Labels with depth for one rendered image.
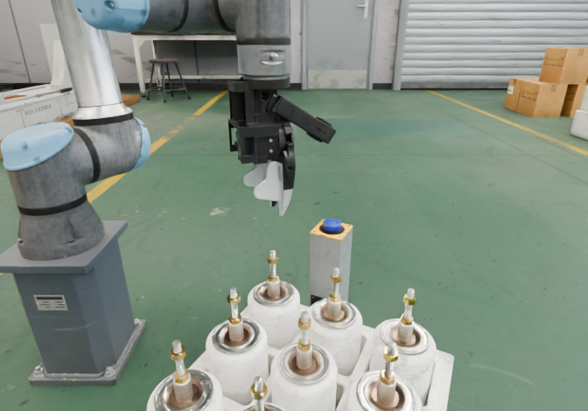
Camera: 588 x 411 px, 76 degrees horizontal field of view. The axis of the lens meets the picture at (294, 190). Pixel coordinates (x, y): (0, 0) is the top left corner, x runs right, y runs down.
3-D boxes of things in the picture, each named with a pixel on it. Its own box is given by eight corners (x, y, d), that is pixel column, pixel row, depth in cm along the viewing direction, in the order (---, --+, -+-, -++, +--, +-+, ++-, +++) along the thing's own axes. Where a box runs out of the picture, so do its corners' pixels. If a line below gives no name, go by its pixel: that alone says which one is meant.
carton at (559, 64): (585, 84, 336) (595, 48, 325) (559, 84, 335) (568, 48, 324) (562, 80, 364) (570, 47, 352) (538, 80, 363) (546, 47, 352)
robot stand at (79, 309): (28, 386, 80) (-16, 266, 69) (75, 323, 97) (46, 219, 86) (115, 386, 80) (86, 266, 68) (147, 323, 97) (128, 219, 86)
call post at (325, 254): (307, 348, 89) (309, 233, 78) (318, 330, 95) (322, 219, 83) (335, 359, 86) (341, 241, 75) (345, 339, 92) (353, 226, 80)
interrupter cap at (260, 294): (256, 281, 73) (256, 278, 73) (296, 283, 72) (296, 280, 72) (249, 307, 66) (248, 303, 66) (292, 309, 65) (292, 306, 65)
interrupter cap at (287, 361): (326, 392, 50) (326, 388, 50) (271, 381, 52) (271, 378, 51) (333, 349, 57) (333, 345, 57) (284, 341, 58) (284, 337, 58)
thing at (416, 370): (411, 393, 70) (423, 315, 63) (430, 443, 61) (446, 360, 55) (360, 393, 70) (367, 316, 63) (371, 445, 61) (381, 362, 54)
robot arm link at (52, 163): (3, 199, 72) (-19, 129, 67) (73, 179, 82) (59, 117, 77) (34, 214, 66) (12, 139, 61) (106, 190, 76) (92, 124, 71)
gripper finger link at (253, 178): (241, 201, 65) (241, 152, 60) (274, 196, 67) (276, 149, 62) (247, 211, 62) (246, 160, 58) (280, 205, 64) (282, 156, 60)
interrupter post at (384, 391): (395, 407, 48) (397, 388, 47) (375, 404, 48) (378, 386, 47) (394, 391, 50) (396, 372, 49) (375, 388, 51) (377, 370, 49)
